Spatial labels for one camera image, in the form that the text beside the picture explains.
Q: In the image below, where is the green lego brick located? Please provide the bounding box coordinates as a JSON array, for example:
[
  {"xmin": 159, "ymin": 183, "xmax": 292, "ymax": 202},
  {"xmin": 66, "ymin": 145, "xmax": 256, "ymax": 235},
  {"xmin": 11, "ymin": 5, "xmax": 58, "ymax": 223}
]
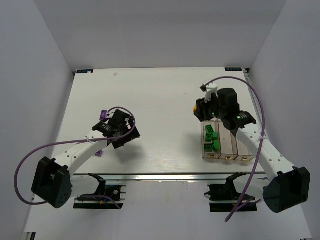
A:
[
  {"xmin": 205, "ymin": 125, "xmax": 215, "ymax": 134},
  {"xmin": 204, "ymin": 133, "xmax": 213, "ymax": 142},
  {"xmin": 203, "ymin": 143, "xmax": 214, "ymax": 152}
]

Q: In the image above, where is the purple lego brick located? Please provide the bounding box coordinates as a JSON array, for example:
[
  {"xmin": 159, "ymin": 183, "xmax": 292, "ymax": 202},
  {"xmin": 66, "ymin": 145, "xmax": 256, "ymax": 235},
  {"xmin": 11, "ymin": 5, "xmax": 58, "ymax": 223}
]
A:
[
  {"xmin": 99, "ymin": 110, "xmax": 108, "ymax": 121},
  {"xmin": 95, "ymin": 150, "xmax": 103, "ymax": 157}
]

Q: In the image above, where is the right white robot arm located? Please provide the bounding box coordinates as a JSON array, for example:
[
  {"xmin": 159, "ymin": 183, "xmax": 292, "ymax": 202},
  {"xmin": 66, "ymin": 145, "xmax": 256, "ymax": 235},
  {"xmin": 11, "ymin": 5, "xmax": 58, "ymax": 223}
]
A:
[{"xmin": 193, "ymin": 88, "xmax": 311, "ymax": 213}]

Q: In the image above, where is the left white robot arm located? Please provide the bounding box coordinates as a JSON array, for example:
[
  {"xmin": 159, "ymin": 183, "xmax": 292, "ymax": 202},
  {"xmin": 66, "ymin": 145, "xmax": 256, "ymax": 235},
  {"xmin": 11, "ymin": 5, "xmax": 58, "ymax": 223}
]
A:
[{"xmin": 31, "ymin": 107, "xmax": 140, "ymax": 209}]

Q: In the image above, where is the left clear container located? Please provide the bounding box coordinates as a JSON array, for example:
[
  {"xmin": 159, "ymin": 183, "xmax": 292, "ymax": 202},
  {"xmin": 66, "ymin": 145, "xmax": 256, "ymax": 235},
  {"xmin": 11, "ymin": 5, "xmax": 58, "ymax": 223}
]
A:
[{"xmin": 201, "ymin": 120, "xmax": 222, "ymax": 160}]

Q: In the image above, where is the clear container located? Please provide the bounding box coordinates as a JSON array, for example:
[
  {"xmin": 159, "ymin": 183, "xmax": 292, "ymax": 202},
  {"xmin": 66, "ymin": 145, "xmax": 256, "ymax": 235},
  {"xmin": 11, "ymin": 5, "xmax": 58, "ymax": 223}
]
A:
[
  {"xmin": 218, "ymin": 121, "xmax": 238, "ymax": 161},
  {"xmin": 231, "ymin": 134, "xmax": 254, "ymax": 162},
  {"xmin": 201, "ymin": 120, "xmax": 222, "ymax": 160}
]

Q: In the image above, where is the right blue table label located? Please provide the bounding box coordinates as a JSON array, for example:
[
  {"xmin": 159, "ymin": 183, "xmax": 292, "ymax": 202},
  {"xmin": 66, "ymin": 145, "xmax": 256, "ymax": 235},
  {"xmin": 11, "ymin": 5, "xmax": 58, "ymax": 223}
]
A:
[{"xmin": 224, "ymin": 67, "xmax": 243, "ymax": 72}]

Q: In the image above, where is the blue table label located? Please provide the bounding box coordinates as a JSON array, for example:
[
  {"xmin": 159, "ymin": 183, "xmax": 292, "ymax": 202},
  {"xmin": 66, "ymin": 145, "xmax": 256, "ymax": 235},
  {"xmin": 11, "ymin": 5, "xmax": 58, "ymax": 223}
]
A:
[
  {"xmin": 76, "ymin": 69, "xmax": 94, "ymax": 74},
  {"xmin": 224, "ymin": 67, "xmax": 243, "ymax": 72}
]

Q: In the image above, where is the middle clear container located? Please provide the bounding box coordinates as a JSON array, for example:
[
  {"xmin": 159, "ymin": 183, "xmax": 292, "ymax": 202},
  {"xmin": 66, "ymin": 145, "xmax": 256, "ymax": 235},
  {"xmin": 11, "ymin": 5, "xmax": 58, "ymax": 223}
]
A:
[{"xmin": 218, "ymin": 121, "xmax": 238, "ymax": 161}]

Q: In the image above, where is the right clear container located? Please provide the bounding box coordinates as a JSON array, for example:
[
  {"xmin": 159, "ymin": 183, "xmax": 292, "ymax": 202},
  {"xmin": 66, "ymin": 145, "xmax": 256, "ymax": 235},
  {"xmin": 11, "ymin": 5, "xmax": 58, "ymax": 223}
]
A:
[{"xmin": 231, "ymin": 134, "xmax": 254, "ymax": 162}]

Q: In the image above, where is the left blue table label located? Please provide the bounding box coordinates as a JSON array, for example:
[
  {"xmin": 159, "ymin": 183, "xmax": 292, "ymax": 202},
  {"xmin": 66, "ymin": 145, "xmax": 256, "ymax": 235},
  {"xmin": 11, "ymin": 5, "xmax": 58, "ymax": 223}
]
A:
[{"xmin": 76, "ymin": 69, "xmax": 94, "ymax": 74}]

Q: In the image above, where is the aluminium table rail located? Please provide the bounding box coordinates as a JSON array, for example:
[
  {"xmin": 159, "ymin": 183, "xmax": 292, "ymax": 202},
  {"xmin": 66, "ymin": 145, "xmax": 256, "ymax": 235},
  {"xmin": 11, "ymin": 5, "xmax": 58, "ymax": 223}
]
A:
[{"xmin": 46, "ymin": 173, "xmax": 268, "ymax": 182}]

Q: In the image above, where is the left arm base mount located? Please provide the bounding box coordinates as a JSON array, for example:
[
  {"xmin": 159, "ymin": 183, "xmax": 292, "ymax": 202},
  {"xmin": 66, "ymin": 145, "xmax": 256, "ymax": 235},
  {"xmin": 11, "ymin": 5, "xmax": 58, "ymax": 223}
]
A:
[{"xmin": 73, "ymin": 183, "xmax": 127, "ymax": 210}]

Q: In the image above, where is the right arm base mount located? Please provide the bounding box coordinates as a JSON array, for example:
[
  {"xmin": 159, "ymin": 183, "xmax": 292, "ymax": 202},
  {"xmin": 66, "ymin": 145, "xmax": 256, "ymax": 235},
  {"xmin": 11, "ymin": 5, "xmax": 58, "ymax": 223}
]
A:
[{"xmin": 204, "ymin": 184, "xmax": 258, "ymax": 213}]

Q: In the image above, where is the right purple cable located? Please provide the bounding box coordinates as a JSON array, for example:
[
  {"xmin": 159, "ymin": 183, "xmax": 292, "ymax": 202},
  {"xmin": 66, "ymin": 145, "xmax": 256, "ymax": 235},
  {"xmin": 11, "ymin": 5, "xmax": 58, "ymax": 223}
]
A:
[{"xmin": 204, "ymin": 76, "xmax": 267, "ymax": 223}]

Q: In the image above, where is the purple cable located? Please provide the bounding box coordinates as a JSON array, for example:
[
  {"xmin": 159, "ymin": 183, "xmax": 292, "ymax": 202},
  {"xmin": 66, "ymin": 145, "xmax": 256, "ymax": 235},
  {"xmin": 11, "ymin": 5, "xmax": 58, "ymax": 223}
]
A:
[
  {"xmin": 14, "ymin": 106, "xmax": 137, "ymax": 210},
  {"xmin": 204, "ymin": 76, "xmax": 267, "ymax": 223}
]

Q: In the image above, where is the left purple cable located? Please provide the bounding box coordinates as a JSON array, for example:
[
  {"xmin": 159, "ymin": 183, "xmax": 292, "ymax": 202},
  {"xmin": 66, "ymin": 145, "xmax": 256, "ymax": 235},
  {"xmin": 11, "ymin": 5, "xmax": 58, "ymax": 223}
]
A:
[{"xmin": 14, "ymin": 106, "xmax": 137, "ymax": 210}]

